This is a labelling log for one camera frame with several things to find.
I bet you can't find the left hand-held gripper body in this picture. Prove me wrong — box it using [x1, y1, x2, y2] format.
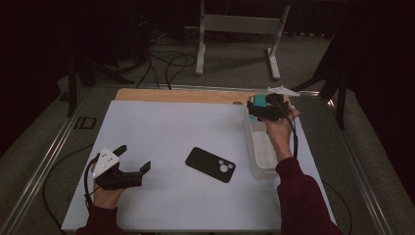
[92, 147, 145, 191]

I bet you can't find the left hand-held gripper cable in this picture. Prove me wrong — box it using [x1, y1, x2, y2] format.
[83, 153, 100, 211]

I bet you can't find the person's right hand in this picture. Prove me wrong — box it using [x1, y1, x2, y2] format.
[260, 101, 300, 150]

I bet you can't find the person's left hand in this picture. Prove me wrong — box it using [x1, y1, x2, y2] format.
[91, 184, 126, 211]

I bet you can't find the black floor tape mark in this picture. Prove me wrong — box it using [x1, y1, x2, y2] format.
[72, 116, 98, 130]

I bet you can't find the black floor cable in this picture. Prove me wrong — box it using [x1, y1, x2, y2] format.
[42, 143, 96, 231]
[322, 180, 354, 235]

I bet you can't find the white plastic bin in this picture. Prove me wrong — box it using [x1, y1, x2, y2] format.
[244, 103, 286, 179]

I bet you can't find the black phone case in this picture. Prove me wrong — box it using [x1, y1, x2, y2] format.
[184, 146, 237, 184]

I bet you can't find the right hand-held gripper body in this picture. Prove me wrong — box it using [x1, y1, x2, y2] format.
[260, 85, 300, 122]

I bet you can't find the hand-held gripper cable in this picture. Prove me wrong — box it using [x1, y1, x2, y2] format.
[83, 153, 100, 211]
[275, 97, 300, 161]

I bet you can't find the tangle of black floor cables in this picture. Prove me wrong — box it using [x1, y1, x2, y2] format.
[135, 30, 199, 91]

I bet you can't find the right hand-held gripper cable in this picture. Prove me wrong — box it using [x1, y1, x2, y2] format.
[275, 97, 300, 161]

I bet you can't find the aluminium floor rail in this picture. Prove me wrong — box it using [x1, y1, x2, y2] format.
[326, 97, 394, 235]
[0, 87, 94, 235]

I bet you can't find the white metal desk frame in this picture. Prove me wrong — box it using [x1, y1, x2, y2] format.
[184, 0, 292, 81]

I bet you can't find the black metal stand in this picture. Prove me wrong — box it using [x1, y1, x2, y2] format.
[283, 19, 352, 131]
[67, 48, 135, 118]

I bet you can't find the white table mat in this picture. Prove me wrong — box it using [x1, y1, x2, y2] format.
[61, 100, 339, 233]

